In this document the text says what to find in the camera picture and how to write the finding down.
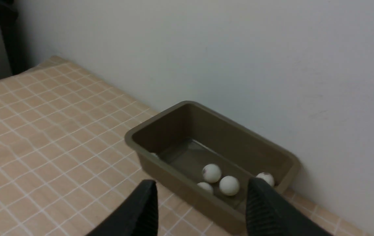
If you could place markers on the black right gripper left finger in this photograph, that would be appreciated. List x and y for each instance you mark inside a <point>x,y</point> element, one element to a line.
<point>138,215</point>

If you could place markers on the white ball with logo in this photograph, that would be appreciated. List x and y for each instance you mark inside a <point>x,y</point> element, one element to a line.
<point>206,187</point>

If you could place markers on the checkered beige tablecloth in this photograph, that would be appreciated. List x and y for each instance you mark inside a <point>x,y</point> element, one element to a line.
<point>64,164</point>

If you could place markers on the olive green plastic bin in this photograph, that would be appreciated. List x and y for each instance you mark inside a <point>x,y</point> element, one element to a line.
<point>175,145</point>

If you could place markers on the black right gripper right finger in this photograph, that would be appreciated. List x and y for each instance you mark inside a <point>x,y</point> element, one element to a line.
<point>269,214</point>

